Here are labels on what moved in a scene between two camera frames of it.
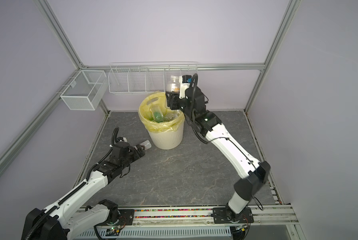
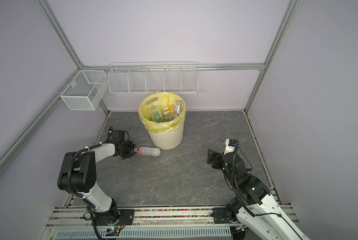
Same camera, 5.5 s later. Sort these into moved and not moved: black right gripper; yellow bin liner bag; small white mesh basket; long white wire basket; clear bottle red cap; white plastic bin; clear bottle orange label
Moved: black right gripper; clear bottle orange label; clear bottle red cap
Not moved: long white wire basket; yellow bin liner bag; small white mesh basket; white plastic bin
